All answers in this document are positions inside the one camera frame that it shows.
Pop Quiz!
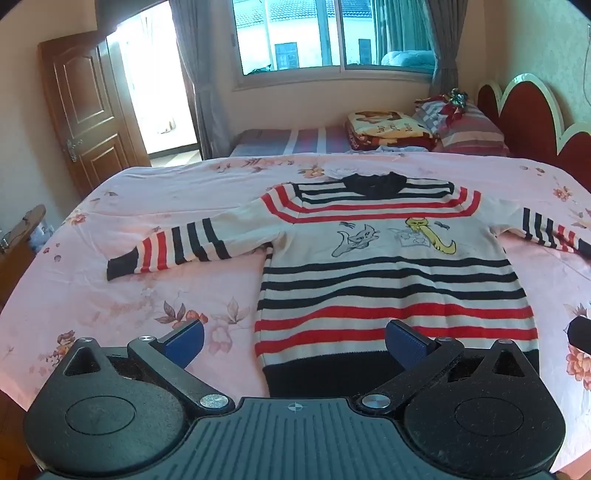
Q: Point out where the shiny ribbon bow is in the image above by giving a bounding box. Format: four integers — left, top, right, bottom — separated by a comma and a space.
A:
429, 88, 469, 123

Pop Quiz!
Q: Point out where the striped pillow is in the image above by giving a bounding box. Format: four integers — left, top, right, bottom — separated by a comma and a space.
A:
413, 98, 511, 155

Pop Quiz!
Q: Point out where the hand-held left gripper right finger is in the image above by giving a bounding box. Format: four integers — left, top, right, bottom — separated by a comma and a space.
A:
355, 318, 539, 412

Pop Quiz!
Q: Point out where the grey curtain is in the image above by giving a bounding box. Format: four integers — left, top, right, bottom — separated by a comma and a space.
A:
425, 0, 483, 100
170, 0, 241, 160

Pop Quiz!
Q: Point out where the light blue garment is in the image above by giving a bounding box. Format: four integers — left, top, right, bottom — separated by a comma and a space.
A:
365, 145, 430, 155

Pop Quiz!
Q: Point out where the light blue quilt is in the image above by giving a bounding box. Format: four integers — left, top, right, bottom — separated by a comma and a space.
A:
381, 50, 437, 68

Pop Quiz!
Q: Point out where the folded yellow red printed blanket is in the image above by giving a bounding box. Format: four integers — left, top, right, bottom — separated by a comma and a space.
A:
345, 109, 439, 153

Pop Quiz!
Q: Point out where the purple striped bed sheet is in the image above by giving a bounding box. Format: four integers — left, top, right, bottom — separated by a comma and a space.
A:
229, 126, 354, 158

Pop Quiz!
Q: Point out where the striped knit cat sweater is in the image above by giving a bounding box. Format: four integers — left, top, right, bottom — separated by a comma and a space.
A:
106, 172, 591, 398

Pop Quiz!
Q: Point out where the clear plastic bag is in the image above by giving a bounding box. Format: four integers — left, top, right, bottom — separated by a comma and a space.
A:
28, 220, 56, 254

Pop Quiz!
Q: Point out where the brown wooden door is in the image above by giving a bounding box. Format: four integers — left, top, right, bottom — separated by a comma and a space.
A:
38, 31, 153, 200

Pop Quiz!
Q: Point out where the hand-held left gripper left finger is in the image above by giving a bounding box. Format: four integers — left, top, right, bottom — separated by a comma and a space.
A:
62, 318, 230, 412

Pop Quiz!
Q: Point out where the sliding glass window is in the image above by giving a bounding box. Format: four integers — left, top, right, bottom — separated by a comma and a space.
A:
228, 0, 437, 88

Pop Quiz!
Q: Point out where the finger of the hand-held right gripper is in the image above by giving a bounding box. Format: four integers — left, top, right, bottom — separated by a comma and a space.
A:
567, 316, 591, 356

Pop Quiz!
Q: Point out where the red white bed headboard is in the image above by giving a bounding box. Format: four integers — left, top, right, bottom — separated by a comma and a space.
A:
475, 71, 591, 195

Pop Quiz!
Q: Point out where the wooden side furniture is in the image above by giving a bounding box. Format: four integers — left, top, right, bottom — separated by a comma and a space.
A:
0, 204, 47, 315

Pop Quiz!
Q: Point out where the pink floral blanket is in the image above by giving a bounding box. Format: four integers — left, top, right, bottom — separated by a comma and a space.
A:
0, 152, 591, 480

